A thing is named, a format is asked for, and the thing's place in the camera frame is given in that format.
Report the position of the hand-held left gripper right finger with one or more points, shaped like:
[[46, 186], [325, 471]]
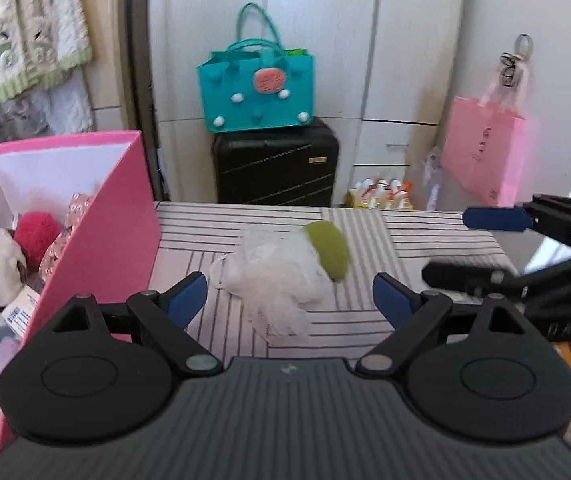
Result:
[[395, 300]]

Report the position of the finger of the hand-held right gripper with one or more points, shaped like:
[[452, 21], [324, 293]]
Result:
[[465, 277], [495, 220]]

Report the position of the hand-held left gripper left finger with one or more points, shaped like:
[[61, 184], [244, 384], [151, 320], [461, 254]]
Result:
[[185, 300]]

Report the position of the green round sponge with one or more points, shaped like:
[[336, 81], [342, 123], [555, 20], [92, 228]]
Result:
[[330, 250]]

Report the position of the white mesh bath pouf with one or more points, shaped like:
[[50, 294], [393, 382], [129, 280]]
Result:
[[275, 285]]

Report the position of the pink cardboard box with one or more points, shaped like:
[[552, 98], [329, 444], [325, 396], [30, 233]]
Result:
[[110, 240]]

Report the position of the pink floral scrunchie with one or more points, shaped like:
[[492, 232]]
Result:
[[58, 255]]

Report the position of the red fluffy pompom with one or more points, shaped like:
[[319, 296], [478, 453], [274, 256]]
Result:
[[38, 237]]

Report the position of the striped tablecloth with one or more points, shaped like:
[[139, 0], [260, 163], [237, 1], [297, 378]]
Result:
[[190, 230]]

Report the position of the pink gift bag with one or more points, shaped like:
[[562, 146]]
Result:
[[485, 150]]

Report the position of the clear plastic bag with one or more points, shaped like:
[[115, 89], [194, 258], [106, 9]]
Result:
[[428, 180]]

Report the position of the pack of small bottles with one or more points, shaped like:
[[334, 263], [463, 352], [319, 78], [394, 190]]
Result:
[[380, 195]]

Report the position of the black suitcase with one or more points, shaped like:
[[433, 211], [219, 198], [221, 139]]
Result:
[[275, 170]]

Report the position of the teal felt tote bag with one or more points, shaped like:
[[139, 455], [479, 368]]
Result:
[[235, 105]]

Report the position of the grey garment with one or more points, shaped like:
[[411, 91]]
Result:
[[40, 110]]

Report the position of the grey white wardrobe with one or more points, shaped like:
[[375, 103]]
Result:
[[340, 35]]

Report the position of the beige wooden cabinet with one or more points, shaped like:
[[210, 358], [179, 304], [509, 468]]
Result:
[[105, 35]]

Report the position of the white fluffy robe green trim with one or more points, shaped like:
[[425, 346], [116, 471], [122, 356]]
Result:
[[25, 20]]

